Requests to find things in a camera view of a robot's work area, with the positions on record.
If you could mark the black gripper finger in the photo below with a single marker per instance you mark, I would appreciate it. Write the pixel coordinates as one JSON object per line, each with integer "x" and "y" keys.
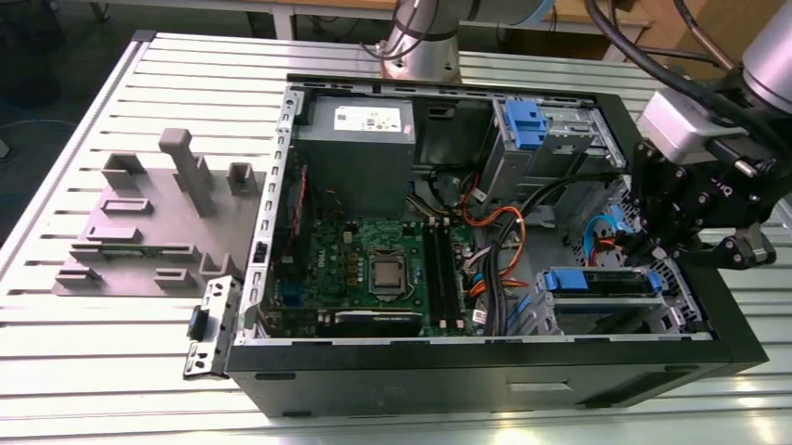
{"x": 652, "y": 199}
{"x": 743, "y": 250}

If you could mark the hard disk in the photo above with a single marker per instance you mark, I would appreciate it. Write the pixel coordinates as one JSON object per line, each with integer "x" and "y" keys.
{"x": 562, "y": 280}

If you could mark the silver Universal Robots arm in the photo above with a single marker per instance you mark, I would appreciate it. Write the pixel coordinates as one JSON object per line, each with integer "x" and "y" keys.
{"x": 426, "y": 55}

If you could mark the metal disk bay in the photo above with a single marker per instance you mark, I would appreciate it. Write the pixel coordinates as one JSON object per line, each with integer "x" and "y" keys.
{"x": 609, "y": 302}

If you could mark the metal optical drive cage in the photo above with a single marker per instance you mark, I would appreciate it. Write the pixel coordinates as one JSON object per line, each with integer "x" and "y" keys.
{"x": 557, "y": 157}

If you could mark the blue plastic drive latch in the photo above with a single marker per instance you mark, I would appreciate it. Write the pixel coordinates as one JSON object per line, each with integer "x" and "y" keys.
{"x": 525, "y": 125}

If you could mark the black RAM slot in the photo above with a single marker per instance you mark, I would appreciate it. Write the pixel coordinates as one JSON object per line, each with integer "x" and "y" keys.
{"x": 437, "y": 273}
{"x": 452, "y": 273}

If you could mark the wooden cabinet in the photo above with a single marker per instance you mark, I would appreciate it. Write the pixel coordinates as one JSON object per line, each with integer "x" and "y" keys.
{"x": 752, "y": 11}

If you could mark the CPU socket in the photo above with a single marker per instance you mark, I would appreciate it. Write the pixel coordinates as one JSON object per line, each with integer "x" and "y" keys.
{"x": 390, "y": 253}

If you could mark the silver CPU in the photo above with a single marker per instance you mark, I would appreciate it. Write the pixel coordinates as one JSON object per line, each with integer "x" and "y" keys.
{"x": 388, "y": 273}

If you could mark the grey power supply unit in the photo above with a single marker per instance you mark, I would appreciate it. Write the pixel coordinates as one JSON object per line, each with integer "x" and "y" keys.
{"x": 353, "y": 176}

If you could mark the green motherboard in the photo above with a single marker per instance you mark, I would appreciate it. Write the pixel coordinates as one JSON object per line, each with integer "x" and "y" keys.
{"x": 334, "y": 250}

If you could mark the black graphics card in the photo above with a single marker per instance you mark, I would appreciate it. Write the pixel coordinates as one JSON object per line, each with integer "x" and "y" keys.
{"x": 371, "y": 324}

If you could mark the black open PC case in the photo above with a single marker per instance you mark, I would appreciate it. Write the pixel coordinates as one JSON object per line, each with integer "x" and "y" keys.
{"x": 433, "y": 385}

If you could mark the black blue video connector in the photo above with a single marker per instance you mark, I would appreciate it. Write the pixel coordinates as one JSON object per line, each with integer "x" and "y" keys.
{"x": 197, "y": 323}

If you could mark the grey parts rack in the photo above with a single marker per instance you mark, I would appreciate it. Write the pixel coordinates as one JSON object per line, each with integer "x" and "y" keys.
{"x": 167, "y": 241}

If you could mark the green RAM stick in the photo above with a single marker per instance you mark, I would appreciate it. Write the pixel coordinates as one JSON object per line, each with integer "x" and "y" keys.
{"x": 132, "y": 251}

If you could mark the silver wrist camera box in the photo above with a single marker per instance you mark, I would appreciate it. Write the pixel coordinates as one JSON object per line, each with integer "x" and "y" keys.
{"x": 680, "y": 125}

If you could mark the wooden desk white frame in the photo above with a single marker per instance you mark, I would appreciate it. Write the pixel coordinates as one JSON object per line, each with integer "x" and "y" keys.
{"x": 637, "y": 21}

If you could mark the metal card retention bracket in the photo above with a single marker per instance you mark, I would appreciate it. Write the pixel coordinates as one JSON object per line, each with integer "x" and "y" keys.
{"x": 219, "y": 324}

